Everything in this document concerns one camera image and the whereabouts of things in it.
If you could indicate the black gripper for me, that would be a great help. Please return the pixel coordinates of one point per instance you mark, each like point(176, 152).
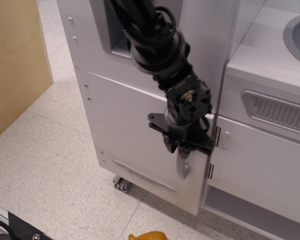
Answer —
point(186, 136)

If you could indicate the silver fridge door handle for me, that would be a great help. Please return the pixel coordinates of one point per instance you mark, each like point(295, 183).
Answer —
point(182, 166)

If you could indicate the white fridge door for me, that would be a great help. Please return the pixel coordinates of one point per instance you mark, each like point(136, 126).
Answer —
point(205, 24)
point(125, 145)

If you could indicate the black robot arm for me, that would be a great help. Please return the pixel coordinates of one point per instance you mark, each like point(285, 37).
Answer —
point(188, 97)

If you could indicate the white toy fridge cabinet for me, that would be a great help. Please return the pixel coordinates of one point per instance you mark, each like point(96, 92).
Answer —
point(150, 79)

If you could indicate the lower brass cabinet hinge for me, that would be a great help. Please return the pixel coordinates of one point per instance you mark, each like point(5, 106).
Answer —
point(211, 170)

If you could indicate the brass cabinet hinge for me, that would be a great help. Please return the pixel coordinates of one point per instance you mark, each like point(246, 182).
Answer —
point(217, 136)
point(211, 170)

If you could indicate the upper brass cabinet hinge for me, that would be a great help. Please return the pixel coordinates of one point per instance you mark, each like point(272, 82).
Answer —
point(217, 136)

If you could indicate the aluminium extrusion foot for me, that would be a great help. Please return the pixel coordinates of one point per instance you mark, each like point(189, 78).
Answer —
point(122, 184)

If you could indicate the white toy kitchen counter unit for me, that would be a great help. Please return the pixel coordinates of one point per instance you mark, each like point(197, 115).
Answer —
point(260, 61)

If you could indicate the orange toy chicken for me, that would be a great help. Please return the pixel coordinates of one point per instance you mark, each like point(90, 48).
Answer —
point(152, 235)

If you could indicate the white cabinet door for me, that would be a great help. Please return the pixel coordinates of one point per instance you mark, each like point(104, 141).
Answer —
point(258, 167)

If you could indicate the silver vent panel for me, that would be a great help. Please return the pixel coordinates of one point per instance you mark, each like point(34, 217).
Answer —
point(272, 110)

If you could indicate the silver ice dispenser recess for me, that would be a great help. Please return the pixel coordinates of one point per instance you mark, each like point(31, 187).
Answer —
point(140, 31)

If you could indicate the grey round sink basin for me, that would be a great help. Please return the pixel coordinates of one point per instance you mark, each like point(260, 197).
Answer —
point(291, 37)

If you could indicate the plywood panel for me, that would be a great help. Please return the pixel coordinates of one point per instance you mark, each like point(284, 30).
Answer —
point(25, 72)

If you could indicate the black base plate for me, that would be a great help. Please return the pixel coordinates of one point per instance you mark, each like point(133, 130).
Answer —
point(24, 230)

